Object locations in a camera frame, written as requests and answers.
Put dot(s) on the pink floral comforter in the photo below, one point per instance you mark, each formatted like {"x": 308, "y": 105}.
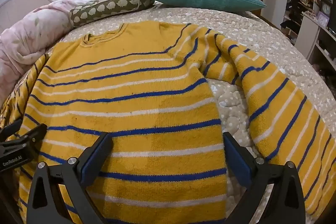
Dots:
{"x": 31, "y": 29}

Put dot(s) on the yellow striped sweater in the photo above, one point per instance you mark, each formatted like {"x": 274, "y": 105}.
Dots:
{"x": 131, "y": 77}

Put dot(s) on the geometric patterned blanket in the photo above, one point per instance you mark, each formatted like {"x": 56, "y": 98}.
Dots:
{"x": 6, "y": 111}

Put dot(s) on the white shelf unit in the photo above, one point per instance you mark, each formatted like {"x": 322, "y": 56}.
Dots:
{"x": 312, "y": 29}

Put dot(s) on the small table clock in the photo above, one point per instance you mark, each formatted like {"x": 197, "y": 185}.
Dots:
{"x": 326, "y": 8}

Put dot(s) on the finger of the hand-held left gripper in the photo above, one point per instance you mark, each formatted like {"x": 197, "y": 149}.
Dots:
{"x": 34, "y": 133}
{"x": 10, "y": 129}

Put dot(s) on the pink headboard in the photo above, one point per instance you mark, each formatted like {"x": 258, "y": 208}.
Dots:
{"x": 15, "y": 3}

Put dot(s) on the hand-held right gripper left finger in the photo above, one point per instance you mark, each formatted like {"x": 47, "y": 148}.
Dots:
{"x": 95, "y": 158}

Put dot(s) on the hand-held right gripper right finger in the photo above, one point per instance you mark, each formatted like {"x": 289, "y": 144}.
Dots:
{"x": 237, "y": 161}

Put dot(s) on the green hedgehog print bolster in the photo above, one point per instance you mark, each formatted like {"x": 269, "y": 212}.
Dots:
{"x": 105, "y": 7}

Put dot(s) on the beige dotted bedspread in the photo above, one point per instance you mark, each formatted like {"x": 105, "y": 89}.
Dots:
{"x": 262, "y": 35}

